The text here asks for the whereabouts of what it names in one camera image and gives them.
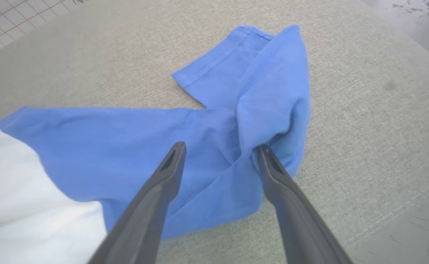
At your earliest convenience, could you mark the white and blue t-shirt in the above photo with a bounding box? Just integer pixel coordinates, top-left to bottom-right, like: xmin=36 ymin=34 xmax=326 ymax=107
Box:
xmin=0 ymin=25 xmax=311 ymax=264

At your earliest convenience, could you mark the lemon print grid panel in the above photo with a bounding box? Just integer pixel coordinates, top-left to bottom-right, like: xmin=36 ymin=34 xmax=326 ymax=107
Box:
xmin=0 ymin=0 xmax=87 ymax=61

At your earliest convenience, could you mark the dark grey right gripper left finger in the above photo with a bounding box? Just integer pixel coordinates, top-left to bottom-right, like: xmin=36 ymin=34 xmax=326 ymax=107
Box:
xmin=87 ymin=142 xmax=187 ymax=264

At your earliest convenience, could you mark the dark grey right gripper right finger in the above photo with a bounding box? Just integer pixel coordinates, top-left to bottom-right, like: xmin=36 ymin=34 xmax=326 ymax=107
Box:
xmin=256 ymin=144 xmax=353 ymax=264

